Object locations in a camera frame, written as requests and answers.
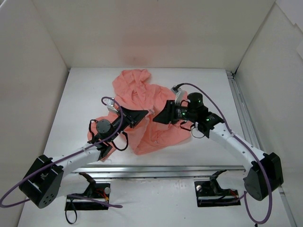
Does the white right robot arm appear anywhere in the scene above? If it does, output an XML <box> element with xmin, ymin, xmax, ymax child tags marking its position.
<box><xmin>153</xmin><ymin>92</ymin><xmax>284</xmax><ymax>201</ymax></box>

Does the salmon pink zip jacket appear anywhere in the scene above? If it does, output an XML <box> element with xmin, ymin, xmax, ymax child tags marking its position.
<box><xmin>96</xmin><ymin>69</ymin><xmax>191</xmax><ymax>155</ymax></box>

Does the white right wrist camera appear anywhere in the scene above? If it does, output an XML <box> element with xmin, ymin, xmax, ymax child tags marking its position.
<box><xmin>171</xmin><ymin>86</ymin><xmax>185</xmax><ymax>104</ymax></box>

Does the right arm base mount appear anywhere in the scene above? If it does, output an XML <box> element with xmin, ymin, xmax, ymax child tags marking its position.
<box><xmin>194</xmin><ymin>170</ymin><xmax>241</xmax><ymax>208</ymax></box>

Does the aluminium front rail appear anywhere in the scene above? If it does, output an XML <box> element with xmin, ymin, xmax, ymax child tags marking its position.
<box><xmin>73</xmin><ymin>165</ymin><xmax>244</xmax><ymax>181</ymax></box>

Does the aluminium right side rail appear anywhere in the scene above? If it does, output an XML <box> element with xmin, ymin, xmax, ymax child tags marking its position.
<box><xmin>226</xmin><ymin>70</ymin><xmax>297</xmax><ymax>227</ymax></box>

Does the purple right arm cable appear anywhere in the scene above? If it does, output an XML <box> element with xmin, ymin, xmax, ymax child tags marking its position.
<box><xmin>172</xmin><ymin>82</ymin><xmax>273</xmax><ymax>224</ymax></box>

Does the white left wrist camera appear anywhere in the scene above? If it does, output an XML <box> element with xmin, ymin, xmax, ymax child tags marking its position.
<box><xmin>107</xmin><ymin>98</ymin><xmax>118</xmax><ymax>114</ymax></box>

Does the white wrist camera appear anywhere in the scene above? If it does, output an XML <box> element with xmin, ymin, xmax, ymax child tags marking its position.
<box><xmin>107</xmin><ymin>98</ymin><xmax>118</xmax><ymax>114</ymax></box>
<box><xmin>171</xmin><ymin>86</ymin><xmax>185</xmax><ymax>104</ymax></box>

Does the aluminium rail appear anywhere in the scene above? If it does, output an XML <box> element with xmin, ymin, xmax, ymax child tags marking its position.
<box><xmin>73</xmin><ymin>165</ymin><xmax>244</xmax><ymax>181</ymax></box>
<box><xmin>226</xmin><ymin>70</ymin><xmax>297</xmax><ymax>227</ymax></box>

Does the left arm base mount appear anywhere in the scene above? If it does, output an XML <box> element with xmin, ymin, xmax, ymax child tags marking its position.
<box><xmin>64</xmin><ymin>173</ymin><xmax>111</xmax><ymax>225</ymax></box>

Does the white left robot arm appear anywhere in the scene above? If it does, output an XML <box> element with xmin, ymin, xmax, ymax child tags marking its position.
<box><xmin>19</xmin><ymin>108</ymin><xmax>148</xmax><ymax>209</ymax></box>

